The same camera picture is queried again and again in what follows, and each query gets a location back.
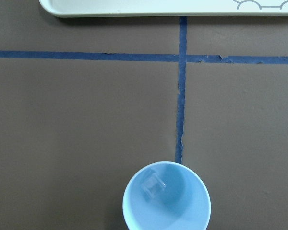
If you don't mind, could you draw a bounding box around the clear ice cube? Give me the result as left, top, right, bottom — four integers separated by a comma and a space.
141, 172, 166, 199

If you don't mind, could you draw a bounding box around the light blue plastic cup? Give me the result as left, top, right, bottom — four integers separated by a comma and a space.
122, 161, 211, 230

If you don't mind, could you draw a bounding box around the cream bear serving tray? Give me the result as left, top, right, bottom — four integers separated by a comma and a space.
39, 0, 288, 18

